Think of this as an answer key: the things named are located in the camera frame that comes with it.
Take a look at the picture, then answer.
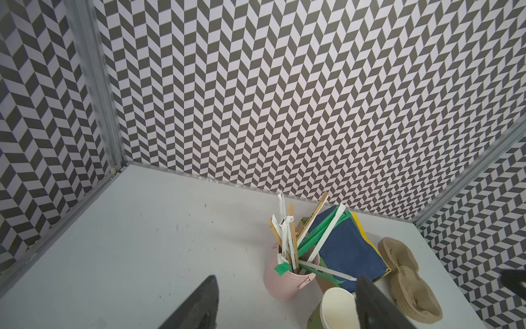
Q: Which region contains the green wrapped straw, lying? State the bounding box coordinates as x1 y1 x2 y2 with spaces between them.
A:
274 260 358 285

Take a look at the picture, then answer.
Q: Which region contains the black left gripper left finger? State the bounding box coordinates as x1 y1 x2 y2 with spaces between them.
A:
159 275 219 329

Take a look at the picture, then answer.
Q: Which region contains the dark blue napkin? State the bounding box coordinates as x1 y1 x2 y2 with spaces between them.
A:
303 206 390 282

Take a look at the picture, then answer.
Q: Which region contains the stack of pulp cup carriers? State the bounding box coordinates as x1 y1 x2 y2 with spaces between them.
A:
378 237 443 324

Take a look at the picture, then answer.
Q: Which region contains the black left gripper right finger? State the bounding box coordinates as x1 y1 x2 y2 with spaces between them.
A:
356 276 416 329

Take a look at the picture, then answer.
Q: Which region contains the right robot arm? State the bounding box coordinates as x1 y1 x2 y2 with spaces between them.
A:
500 269 526 300

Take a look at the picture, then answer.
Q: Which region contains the pink metal bucket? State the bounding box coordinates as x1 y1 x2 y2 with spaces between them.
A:
263 243 321 301

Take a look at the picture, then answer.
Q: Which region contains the yellow napkin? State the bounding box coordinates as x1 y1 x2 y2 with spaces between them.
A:
351 211 392 272

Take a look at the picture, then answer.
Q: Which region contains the green paper cup stack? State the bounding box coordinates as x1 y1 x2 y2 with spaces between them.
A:
307 287 360 329

